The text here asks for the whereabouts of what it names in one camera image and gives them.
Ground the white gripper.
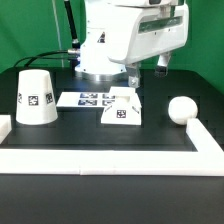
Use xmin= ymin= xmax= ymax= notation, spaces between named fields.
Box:
xmin=107 ymin=4 xmax=189 ymax=88

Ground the white lamp base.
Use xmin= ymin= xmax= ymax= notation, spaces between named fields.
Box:
xmin=101 ymin=86 xmax=141 ymax=125

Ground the white lamp bulb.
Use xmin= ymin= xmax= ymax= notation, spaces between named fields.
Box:
xmin=168 ymin=96 xmax=198 ymax=125

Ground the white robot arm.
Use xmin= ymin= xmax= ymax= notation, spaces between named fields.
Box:
xmin=75 ymin=0 xmax=189 ymax=88

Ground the white lamp shade cone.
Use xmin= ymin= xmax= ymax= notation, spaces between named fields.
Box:
xmin=16 ymin=69 xmax=58 ymax=125

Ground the white marker sheet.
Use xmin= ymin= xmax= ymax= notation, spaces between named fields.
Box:
xmin=57 ymin=92 xmax=115 ymax=108

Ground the black cable bundle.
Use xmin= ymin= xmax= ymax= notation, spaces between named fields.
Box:
xmin=13 ymin=48 xmax=81 ymax=68

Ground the white foam border frame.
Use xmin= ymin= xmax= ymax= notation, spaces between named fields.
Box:
xmin=0 ymin=118 xmax=224 ymax=176

